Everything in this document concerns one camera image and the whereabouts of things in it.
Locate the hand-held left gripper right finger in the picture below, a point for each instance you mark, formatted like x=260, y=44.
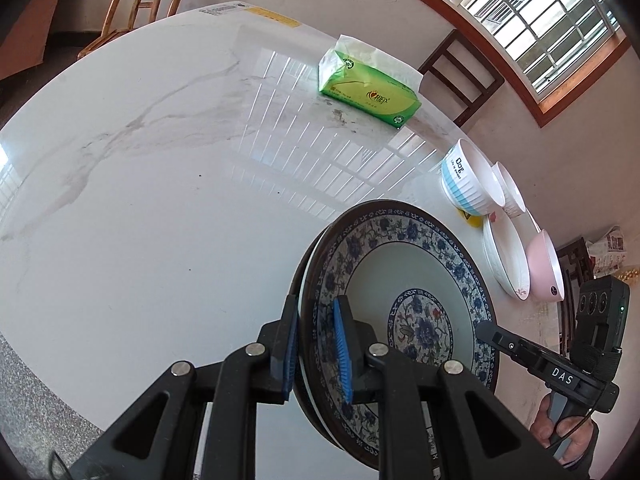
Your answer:
x=344, y=360

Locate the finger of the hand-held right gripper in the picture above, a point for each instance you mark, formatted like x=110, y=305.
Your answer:
x=500, y=340

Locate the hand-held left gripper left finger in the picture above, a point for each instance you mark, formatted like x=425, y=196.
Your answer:
x=290, y=360

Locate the white plate with red roses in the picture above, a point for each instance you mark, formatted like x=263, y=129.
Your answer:
x=505, y=255

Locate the blue floral plate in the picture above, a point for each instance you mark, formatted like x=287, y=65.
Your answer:
x=415, y=270

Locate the white bowl with blue stripes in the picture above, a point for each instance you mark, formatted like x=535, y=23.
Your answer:
x=467, y=185

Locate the person's right hand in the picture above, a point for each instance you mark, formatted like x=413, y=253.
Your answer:
x=540, y=420

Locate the yellow mesh bag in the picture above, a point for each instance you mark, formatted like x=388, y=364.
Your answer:
x=629, y=275

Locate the dark wooden furniture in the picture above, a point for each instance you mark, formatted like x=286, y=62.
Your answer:
x=572, y=260

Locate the yellow round warning sticker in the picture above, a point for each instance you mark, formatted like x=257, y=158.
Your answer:
x=472, y=221

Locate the white bowl with pink stripes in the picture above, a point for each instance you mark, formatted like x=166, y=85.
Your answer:
x=512, y=200

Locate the green tissue pack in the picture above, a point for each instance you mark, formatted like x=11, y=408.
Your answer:
x=360, y=90

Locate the dark wooden chair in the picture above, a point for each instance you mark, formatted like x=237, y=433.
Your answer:
x=480, y=57

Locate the white label strip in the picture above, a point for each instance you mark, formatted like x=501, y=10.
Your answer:
x=240, y=8

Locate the brown board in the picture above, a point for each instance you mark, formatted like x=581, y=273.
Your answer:
x=30, y=20

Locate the barred window with wooden frame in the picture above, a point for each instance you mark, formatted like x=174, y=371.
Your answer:
x=540, y=10

